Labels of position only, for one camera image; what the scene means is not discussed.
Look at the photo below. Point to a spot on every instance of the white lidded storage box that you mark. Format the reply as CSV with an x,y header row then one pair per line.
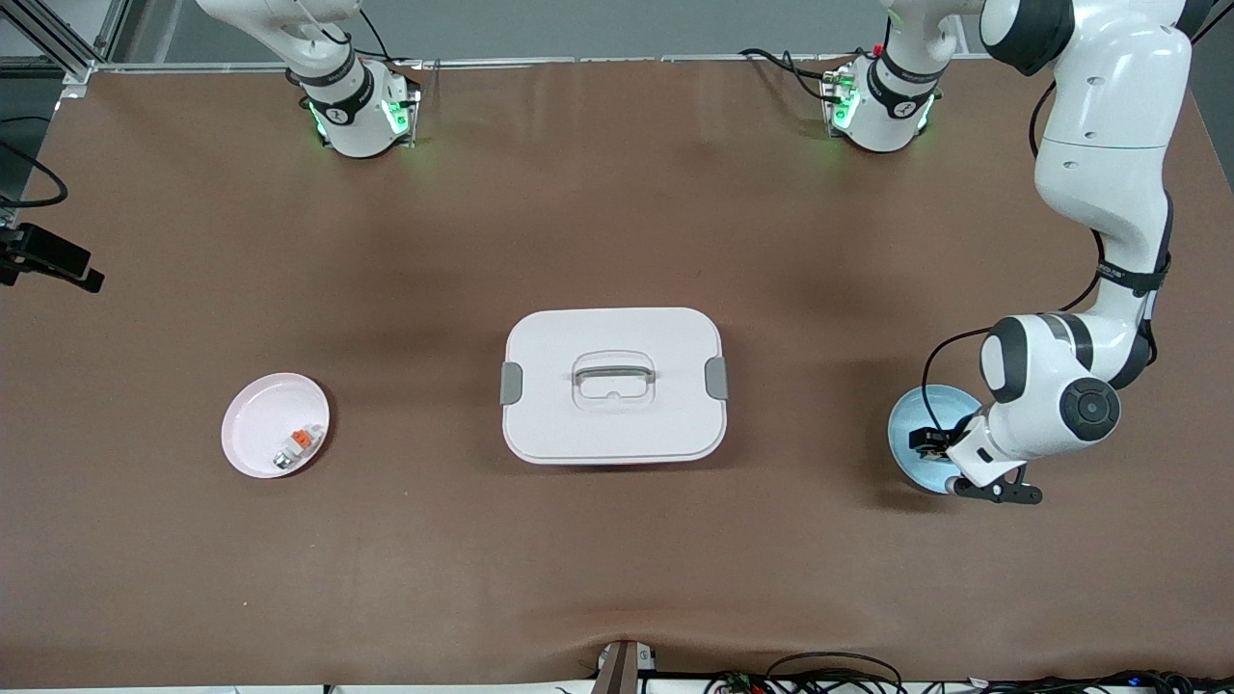
x,y
613,424

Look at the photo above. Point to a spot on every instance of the orange and white switch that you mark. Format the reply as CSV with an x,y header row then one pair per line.
x,y
302,440

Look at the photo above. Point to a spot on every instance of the light blue round plate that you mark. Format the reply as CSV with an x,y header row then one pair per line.
x,y
911,424

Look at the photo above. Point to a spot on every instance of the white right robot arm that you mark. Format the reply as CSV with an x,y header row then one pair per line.
x,y
352,116

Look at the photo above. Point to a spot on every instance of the pink round plate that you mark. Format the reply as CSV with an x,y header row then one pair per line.
x,y
260,424

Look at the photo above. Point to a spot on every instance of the aluminium frame post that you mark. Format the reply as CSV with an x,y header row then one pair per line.
x,y
67,48

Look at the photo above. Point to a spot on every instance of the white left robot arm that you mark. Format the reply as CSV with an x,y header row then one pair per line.
x,y
1109,145

